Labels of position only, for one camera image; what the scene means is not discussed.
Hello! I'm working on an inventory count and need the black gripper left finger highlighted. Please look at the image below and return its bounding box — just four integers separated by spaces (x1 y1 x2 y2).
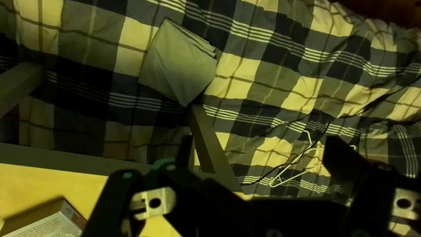
81 168 178 237

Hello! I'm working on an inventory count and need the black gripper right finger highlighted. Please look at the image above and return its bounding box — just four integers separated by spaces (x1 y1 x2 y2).
324 134 421 237

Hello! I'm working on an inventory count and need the light wooden square table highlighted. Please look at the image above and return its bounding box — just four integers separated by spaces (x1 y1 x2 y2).
0 60 243 237

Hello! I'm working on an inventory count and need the folded grey cloth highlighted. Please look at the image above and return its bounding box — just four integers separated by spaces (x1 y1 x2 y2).
137 17 219 107

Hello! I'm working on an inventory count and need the yellow black plaid duvet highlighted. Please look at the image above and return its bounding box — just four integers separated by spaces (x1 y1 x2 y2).
0 0 421 237

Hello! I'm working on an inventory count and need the white wire clothes hanger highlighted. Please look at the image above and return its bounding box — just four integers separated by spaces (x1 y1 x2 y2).
268 129 322 189

